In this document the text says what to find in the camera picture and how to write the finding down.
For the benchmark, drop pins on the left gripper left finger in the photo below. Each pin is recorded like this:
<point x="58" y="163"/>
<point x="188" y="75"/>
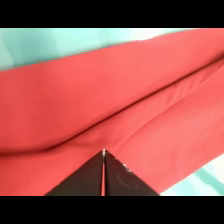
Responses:
<point x="83" y="181"/>

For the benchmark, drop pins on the red shirt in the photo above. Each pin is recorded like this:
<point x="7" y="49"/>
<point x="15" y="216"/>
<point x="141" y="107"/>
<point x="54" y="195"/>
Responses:
<point x="100" y="100"/>

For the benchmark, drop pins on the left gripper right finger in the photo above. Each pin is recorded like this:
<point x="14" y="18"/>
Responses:
<point x="126" y="181"/>

